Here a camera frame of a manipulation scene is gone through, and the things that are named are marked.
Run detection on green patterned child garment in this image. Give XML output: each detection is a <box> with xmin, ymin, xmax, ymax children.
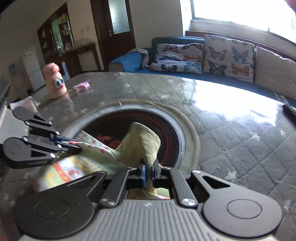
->
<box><xmin>34</xmin><ymin>130</ymin><xmax>155</xmax><ymax>192</ymax></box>

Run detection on tissue pack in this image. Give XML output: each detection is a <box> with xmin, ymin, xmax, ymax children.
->
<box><xmin>10</xmin><ymin>96</ymin><xmax>38</xmax><ymax>113</ymax></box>

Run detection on pink cartoon water bottle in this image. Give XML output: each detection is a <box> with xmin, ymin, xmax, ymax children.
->
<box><xmin>42</xmin><ymin>63</ymin><xmax>67</xmax><ymax>99</ymax></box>

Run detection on round induction cooktop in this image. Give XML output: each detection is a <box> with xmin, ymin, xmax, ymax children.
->
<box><xmin>63</xmin><ymin>99</ymin><xmax>201</xmax><ymax>173</ymax></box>

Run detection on white refrigerator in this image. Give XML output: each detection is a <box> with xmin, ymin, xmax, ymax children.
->
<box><xmin>22</xmin><ymin>47</ymin><xmax>45</xmax><ymax>92</ymax></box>

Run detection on small pink hair clip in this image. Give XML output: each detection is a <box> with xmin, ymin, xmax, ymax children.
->
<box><xmin>73</xmin><ymin>81</ymin><xmax>90</xmax><ymax>92</ymax></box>

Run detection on dark wooden cabinet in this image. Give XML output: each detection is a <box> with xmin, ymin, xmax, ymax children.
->
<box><xmin>37</xmin><ymin>1</ymin><xmax>101</xmax><ymax>78</ymax></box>

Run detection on blue sofa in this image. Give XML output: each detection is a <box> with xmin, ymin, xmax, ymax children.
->
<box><xmin>108</xmin><ymin>35</ymin><xmax>295</xmax><ymax>106</ymax></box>

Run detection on blue blanket on sofa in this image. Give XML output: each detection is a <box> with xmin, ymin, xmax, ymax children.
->
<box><xmin>108</xmin><ymin>48</ymin><xmax>152</xmax><ymax>73</ymax></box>

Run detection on low butterfly pillow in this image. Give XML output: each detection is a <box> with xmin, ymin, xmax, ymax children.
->
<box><xmin>150</xmin><ymin>43</ymin><xmax>204</xmax><ymax>74</ymax></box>

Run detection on dark wooden door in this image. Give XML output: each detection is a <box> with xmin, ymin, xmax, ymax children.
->
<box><xmin>90</xmin><ymin>0</ymin><xmax>136</xmax><ymax>70</ymax></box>

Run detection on upright butterfly cushion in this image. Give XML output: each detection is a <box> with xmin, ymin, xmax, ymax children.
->
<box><xmin>203</xmin><ymin>35</ymin><xmax>255</xmax><ymax>83</ymax></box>

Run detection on black remote control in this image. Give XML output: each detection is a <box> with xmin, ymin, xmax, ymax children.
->
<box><xmin>282</xmin><ymin>104</ymin><xmax>296</xmax><ymax>125</ymax></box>

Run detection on plain beige cushion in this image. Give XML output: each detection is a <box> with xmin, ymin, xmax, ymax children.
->
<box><xmin>254</xmin><ymin>47</ymin><xmax>295</xmax><ymax>100</ymax></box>

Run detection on window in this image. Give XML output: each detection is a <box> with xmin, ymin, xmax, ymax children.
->
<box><xmin>192</xmin><ymin>0</ymin><xmax>295</xmax><ymax>44</ymax></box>

